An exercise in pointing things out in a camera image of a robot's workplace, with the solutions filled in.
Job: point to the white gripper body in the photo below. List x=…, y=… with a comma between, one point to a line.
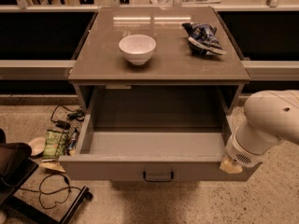
x=239, y=154

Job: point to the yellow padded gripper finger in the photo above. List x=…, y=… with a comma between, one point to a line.
x=229, y=166

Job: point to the yellow snack bag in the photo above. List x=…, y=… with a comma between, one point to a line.
x=53, y=166

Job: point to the white bowl on floor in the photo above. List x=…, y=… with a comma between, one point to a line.
x=37, y=145

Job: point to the green chip bag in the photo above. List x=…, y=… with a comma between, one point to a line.
x=55, y=145

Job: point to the grey top drawer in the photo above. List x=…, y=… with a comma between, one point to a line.
x=153, y=134

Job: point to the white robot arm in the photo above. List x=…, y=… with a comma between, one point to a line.
x=272, y=117

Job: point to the grey drawer cabinet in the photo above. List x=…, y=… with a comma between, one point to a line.
x=100, y=61

